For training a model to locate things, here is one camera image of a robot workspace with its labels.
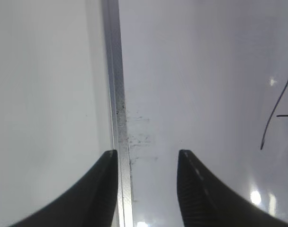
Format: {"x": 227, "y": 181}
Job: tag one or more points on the white board with aluminium frame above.
{"x": 210, "y": 76}

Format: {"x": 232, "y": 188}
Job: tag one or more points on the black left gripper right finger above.
{"x": 205, "y": 201}

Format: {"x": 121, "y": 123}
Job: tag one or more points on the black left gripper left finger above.
{"x": 90, "y": 202}

